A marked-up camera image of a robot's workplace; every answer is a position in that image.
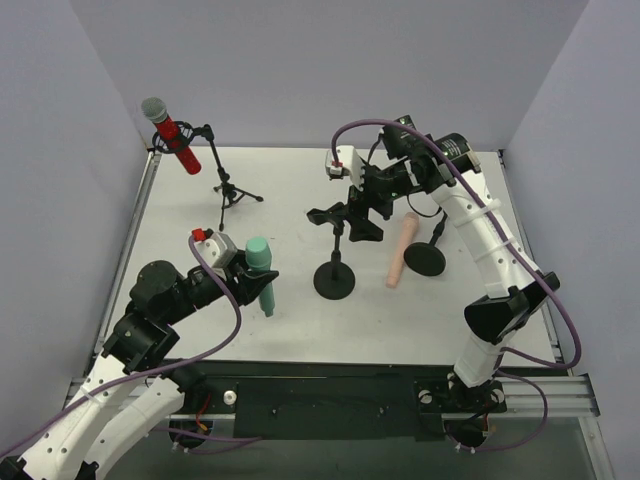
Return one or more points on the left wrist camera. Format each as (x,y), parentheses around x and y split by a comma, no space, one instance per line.
(215,248)

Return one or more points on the black tripod microphone stand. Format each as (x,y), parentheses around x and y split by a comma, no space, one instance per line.
(230,193)

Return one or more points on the aluminium frame rail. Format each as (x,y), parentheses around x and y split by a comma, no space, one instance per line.
(567,397)

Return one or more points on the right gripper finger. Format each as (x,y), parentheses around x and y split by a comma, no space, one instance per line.
(357,215)
(375,234)

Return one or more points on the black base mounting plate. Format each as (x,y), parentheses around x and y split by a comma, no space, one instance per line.
(333,401)

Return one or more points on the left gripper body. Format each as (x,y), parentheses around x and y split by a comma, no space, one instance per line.
(242,282)

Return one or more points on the mint green toy microphone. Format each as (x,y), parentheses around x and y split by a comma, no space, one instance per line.
(259,258)

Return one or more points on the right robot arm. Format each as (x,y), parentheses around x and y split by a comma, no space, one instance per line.
(449,172)

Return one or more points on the black round-base stand front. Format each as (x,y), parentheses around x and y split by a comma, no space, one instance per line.
(425,258)

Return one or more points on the black round-base stand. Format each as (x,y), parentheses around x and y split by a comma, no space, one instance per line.
(425,258)
(333,280)

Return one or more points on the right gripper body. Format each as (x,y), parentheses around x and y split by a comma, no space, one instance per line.
(361,201)

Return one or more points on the red glitter microphone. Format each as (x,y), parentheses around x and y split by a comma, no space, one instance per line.
(155,110)

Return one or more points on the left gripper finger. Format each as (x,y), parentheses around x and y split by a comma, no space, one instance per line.
(262,292)
(258,276)

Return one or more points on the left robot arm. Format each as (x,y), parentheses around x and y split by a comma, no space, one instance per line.
(130,388)

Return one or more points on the peach toy microphone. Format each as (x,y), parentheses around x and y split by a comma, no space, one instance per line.
(409,229)

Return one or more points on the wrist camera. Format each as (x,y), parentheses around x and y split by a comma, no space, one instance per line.
(215,248)
(348,164)

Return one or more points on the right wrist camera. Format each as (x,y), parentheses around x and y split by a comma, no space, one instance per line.
(348,164)

